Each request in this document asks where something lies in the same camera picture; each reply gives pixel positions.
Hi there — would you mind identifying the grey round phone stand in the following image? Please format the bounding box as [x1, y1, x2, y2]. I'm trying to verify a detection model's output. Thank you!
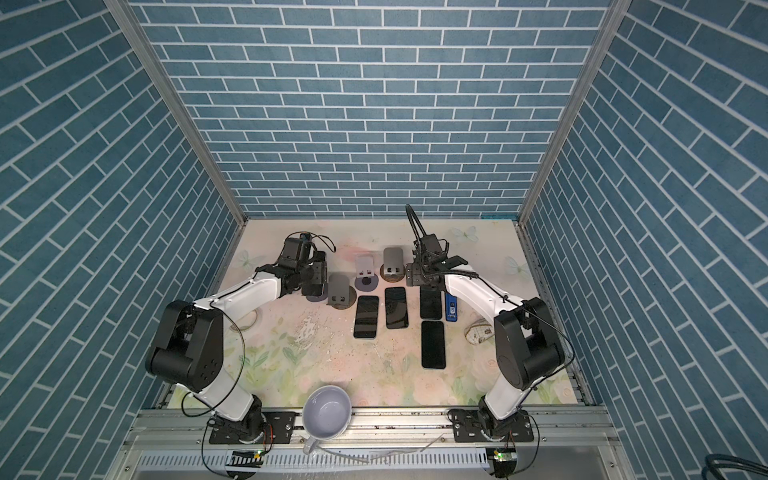
[354, 254, 379, 293]

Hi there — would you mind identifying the wooden base phone stand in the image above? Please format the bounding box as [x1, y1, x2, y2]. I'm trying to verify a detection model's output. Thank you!
[380, 247, 405, 283]

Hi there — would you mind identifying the aluminium front rail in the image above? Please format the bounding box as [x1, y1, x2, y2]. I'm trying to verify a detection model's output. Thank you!
[107, 405, 634, 479]

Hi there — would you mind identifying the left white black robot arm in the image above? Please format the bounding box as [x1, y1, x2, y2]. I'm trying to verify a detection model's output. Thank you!
[145, 231, 328, 423]

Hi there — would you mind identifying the blue black stapler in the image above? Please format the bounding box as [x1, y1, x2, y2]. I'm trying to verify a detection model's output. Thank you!
[444, 293, 458, 323]

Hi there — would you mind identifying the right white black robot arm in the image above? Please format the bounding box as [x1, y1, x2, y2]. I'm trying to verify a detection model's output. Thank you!
[406, 233, 568, 430]

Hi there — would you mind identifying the circuit board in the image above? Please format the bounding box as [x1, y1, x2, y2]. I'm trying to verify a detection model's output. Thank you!
[225, 450, 265, 472]
[486, 447, 518, 463]

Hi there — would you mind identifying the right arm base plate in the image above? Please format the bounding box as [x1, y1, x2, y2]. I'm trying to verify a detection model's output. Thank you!
[446, 408, 534, 444]

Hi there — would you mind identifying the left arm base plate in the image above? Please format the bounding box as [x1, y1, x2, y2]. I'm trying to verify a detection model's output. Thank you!
[207, 410, 297, 447]

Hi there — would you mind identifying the left circuit board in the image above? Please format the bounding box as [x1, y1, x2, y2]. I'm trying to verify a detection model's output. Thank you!
[225, 450, 265, 472]

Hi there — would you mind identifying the right seashell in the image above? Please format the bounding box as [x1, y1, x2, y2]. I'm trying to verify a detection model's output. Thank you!
[465, 320, 494, 345]

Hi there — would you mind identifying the black phone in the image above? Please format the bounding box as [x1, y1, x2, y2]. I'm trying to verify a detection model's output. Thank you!
[421, 320, 446, 370]
[353, 295, 380, 339]
[419, 285, 443, 321]
[385, 287, 409, 329]
[302, 263, 328, 302]

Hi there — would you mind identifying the right circuit board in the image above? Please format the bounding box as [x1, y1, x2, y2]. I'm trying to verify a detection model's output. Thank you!
[486, 447, 518, 463]

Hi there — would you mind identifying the white cable duct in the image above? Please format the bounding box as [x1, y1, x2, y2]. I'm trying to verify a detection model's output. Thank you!
[137, 447, 489, 473]

